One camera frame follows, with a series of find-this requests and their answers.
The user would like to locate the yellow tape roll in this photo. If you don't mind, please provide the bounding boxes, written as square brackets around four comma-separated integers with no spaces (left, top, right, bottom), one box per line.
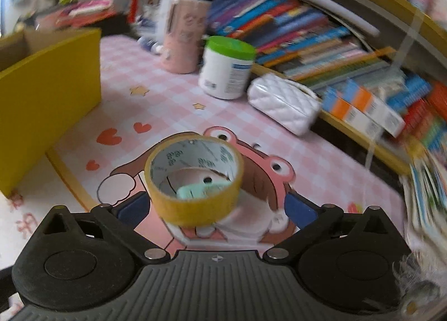
[144,134,244,228]

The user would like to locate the yellow cardboard box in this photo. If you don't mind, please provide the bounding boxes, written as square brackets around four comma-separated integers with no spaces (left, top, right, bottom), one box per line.
[0,28,101,196]

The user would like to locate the pink printed desk mat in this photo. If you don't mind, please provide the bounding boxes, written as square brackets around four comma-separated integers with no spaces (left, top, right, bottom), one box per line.
[1,36,405,267]

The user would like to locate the stack of papers and magazines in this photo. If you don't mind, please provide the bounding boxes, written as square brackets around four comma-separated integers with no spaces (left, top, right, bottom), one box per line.
[402,154,446,254]

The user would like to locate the white quilted purse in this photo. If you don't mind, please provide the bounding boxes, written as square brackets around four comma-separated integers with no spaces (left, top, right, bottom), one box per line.
[247,73,321,136]

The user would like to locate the orange white boxes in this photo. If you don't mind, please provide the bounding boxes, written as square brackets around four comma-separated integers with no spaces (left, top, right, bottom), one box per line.
[322,80,405,140]

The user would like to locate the white jar green lid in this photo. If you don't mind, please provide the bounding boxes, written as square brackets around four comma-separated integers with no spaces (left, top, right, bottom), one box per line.
[199,36,257,100]

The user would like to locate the small spray bottle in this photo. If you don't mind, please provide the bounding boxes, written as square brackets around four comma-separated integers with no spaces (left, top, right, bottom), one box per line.
[137,37,163,55]

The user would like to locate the row of colourful books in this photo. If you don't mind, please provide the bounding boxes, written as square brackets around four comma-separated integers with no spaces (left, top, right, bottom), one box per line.
[205,0,447,106]

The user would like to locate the wooden bookshelf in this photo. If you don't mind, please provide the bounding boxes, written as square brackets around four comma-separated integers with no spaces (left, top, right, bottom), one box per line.
[157,0,447,177]

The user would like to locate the red paper pile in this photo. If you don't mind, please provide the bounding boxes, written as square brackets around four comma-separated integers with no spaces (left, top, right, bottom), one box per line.
[34,0,117,30]

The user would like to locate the pink cylindrical humidifier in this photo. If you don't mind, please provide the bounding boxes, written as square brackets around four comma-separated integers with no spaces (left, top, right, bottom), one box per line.
[161,0,211,74]

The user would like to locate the white charging cable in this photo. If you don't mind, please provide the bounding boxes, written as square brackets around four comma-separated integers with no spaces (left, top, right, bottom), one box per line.
[363,9,425,171]

